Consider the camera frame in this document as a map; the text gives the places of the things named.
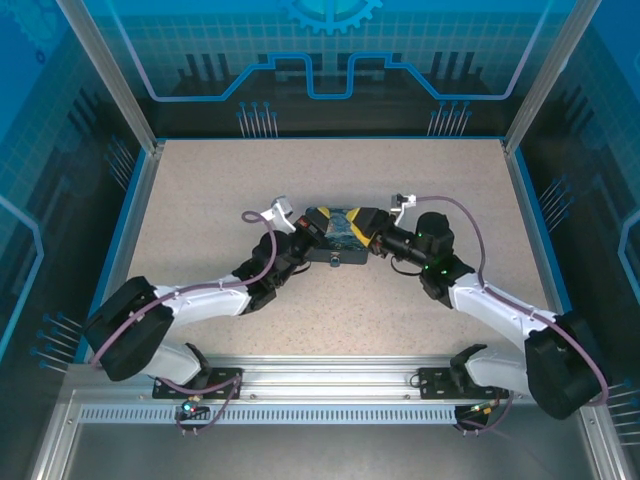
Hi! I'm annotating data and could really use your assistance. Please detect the starry night tin box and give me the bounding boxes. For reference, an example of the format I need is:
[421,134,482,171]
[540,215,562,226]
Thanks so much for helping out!
[302,204,374,266]

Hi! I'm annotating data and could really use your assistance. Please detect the grey metal shelf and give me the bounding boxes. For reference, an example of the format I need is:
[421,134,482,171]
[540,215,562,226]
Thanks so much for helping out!
[29,389,629,480]

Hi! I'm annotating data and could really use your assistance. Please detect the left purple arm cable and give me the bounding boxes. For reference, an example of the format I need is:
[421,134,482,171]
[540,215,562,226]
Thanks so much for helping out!
[91,209,277,436]

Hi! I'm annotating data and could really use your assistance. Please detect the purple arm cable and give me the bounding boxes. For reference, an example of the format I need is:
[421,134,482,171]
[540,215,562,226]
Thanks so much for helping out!
[416,195,610,435]
[91,209,277,436]

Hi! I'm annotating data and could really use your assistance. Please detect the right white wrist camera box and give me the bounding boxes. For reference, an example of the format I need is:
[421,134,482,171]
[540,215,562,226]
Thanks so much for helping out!
[388,192,419,226]

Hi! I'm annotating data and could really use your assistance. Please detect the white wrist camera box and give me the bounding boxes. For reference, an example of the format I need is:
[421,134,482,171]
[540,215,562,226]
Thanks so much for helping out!
[257,194,296,232]
[388,192,419,226]

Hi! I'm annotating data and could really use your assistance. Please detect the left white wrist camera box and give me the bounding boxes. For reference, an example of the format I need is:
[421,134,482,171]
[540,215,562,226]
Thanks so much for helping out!
[257,194,296,232]

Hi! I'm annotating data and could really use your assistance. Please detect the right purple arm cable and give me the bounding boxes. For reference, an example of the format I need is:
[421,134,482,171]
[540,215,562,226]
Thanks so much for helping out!
[416,195,610,435]

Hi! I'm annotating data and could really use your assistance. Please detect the aluminium side rail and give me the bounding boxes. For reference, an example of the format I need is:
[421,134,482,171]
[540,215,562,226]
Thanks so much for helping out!
[82,143,166,364]
[501,139,577,362]

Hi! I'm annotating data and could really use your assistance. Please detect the aluminium front rail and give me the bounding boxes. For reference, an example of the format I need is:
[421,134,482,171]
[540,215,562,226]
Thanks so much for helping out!
[64,353,599,401]

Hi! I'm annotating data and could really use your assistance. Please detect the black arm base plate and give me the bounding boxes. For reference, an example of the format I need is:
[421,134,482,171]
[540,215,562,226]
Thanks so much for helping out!
[152,367,245,401]
[417,367,511,401]

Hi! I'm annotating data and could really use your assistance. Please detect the slotted grey cable duct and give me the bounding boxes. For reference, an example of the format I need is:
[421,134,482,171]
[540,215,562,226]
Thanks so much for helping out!
[79,405,459,426]

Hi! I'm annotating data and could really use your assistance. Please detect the aluminium frame post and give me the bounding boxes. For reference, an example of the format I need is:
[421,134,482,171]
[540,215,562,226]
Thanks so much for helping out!
[54,0,167,154]
[501,0,605,154]

